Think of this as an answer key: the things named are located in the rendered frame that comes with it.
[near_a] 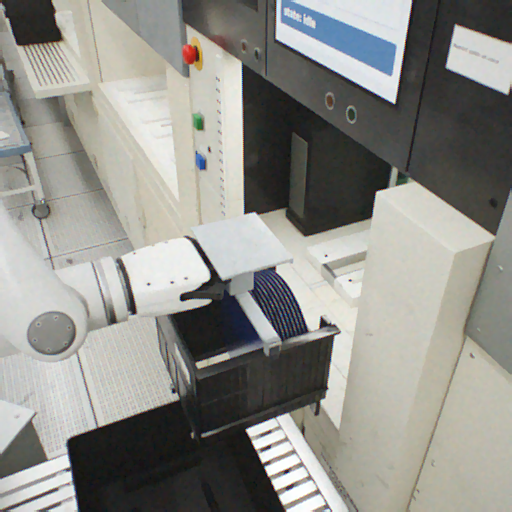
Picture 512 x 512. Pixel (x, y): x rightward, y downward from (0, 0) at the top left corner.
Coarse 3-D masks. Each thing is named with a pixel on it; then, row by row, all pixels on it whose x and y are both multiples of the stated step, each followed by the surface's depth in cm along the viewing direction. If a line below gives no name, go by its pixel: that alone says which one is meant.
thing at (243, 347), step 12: (228, 300) 84; (228, 312) 86; (240, 312) 80; (228, 324) 87; (240, 324) 81; (228, 336) 89; (240, 336) 82; (252, 336) 77; (228, 348) 91; (240, 348) 84; (252, 348) 78
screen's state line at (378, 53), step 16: (288, 0) 72; (288, 16) 73; (304, 16) 69; (320, 16) 66; (304, 32) 70; (320, 32) 67; (336, 32) 64; (352, 32) 61; (336, 48) 65; (352, 48) 62; (368, 48) 59; (384, 48) 57; (368, 64) 60; (384, 64) 57
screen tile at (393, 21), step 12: (336, 0) 62; (348, 0) 60; (360, 0) 58; (372, 0) 56; (384, 0) 55; (396, 0) 53; (360, 12) 59; (372, 12) 57; (384, 12) 55; (396, 12) 54; (384, 24) 56; (396, 24) 54
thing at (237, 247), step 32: (224, 224) 74; (256, 224) 74; (224, 256) 68; (256, 256) 68; (288, 256) 68; (160, 320) 82; (192, 320) 89; (256, 320) 70; (320, 320) 75; (160, 352) 90; (192, 352) 91; (224, 352) 92; (256, 352) 68; (288, 352) 71; (320, 352) 74; (192, 384) 70; (224, 384) 69; (256, 384) 72; (288, 384) 76; (320, 384) 79; (192, 416) 76; (224, 416) 73; (256, 416) 76
